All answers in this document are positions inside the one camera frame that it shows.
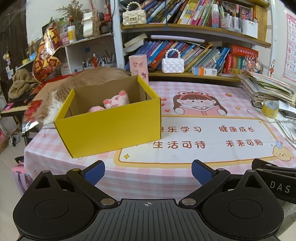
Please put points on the pink cartoon table mat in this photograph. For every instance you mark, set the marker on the pink cartoon table mat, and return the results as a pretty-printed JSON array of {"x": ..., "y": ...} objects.
[{"x": 215, "y": 124}]

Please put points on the white cubby shelf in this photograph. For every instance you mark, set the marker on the white cubby shelf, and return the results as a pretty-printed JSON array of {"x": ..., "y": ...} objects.
[{"x": 76, "y": 53}]

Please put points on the wooden bookshelf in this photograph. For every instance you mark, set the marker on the wooden bookshelf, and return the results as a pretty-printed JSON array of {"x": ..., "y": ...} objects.
[{"x": 202, "y": 31}]

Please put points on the pink chick plush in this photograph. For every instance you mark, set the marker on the pink chick plush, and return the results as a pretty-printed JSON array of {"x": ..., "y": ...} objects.
[{"x": 96, "y": 108}]

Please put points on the olive blanket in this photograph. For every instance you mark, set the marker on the olive blanket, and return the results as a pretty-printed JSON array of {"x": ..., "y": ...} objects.
[{"x": 23, "y": 83}]

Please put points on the orange white small box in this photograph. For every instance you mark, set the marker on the orange white small box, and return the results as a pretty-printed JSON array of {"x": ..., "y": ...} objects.
[{"x": 200, "y": 71}]

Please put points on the pink paw plush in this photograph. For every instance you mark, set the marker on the pink paw plush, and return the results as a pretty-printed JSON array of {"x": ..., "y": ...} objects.
[{"x": 117, "y": 100}]

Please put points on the white quilted pearl handbag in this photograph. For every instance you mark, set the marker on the white quilted pearl handbag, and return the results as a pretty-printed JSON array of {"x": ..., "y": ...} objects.
[{"x": 173, "y": 65}]

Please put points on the cream pearl handbag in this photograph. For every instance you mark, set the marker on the cream pearl handbag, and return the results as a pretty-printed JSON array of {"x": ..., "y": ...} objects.
[{"x": 134, "y": 17}]

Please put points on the yellow cardboard box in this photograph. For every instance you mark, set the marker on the yellow cardboard box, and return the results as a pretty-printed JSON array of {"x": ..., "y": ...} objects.
[{"x": 86, "y": 134}]

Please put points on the red dictionary set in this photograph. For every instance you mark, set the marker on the red dictionary set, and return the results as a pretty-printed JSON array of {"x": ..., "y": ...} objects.
[{"x": 236, "y": 57}]

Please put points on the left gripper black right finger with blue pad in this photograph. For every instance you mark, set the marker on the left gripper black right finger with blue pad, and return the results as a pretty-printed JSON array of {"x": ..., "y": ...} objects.
[{"x": 212, "y": 182}]

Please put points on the red gold foil balloon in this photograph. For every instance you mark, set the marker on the red gold foil balloon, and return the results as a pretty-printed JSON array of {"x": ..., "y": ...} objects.
[{"x": 45, "y": 62}]

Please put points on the yellow tape roll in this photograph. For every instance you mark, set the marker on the yellow tape roll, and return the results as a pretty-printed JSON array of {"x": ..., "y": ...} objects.
[{"x": 270, "y": 108}]

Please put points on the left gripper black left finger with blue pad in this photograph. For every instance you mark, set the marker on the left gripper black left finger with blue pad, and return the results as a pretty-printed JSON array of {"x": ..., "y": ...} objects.
[{"x": 84, "y": 182}]

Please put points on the pink cylinder container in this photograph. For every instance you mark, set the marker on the pink cylinder container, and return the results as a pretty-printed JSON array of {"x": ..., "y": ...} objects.
[{"x": 139, "y": 66}]

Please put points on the stack of booklets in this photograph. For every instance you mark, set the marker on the stack of booklets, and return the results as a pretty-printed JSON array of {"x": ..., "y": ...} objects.
[{"x": 261, "y": 88}]

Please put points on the black keyboard piano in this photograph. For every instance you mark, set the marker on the black keyboard piano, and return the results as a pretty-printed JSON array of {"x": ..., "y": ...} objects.
[{"x": 17, "y": 106}]

